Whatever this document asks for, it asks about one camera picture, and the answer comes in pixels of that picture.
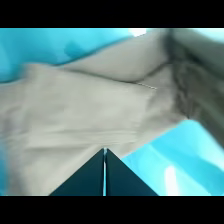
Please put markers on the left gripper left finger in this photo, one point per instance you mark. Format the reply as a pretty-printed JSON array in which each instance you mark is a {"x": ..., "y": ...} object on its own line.
[{"x": 87, "y": 180}]

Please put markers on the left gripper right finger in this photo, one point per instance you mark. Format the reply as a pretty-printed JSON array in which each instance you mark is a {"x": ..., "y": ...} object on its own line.
[{"x": 125, "y": 180}]

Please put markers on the orange-brown shirt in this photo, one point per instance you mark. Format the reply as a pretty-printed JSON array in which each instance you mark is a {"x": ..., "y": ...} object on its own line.
[{"x": 80, "y": 110}]

